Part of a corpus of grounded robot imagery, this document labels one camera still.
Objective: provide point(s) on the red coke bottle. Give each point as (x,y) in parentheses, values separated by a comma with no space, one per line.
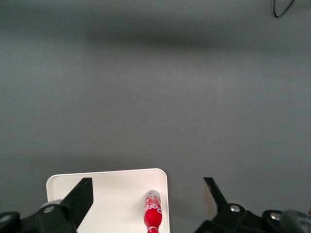
(152,213)

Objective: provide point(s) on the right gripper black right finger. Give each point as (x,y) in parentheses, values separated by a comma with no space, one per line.
(218,211)

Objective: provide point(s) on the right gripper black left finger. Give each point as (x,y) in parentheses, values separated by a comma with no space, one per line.
(77,201)

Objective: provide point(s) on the white rectangular tray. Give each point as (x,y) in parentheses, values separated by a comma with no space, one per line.
(116,194)

